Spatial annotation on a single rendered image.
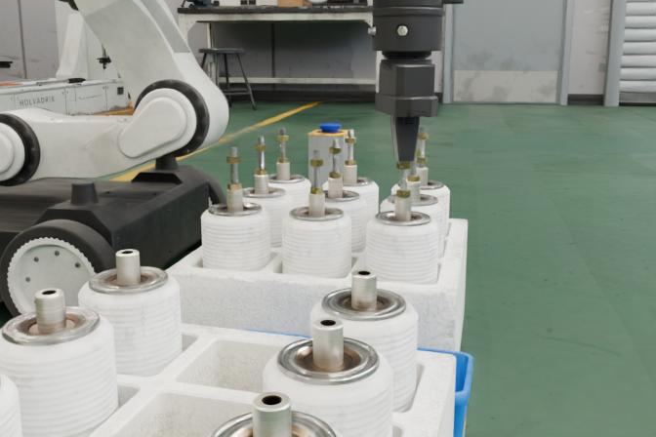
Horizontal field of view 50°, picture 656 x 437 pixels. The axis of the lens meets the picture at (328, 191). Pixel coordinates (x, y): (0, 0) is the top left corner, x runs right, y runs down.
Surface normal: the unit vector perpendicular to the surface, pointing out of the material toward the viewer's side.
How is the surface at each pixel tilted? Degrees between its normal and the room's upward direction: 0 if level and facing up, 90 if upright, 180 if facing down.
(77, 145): 90
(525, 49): 90
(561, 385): 0
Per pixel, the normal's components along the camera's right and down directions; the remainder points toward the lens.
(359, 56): -0.18, 0.20
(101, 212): 0.70, -0.66
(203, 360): 0.96, 0.06
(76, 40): -0.17, -0.23
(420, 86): 0.22, 0.20
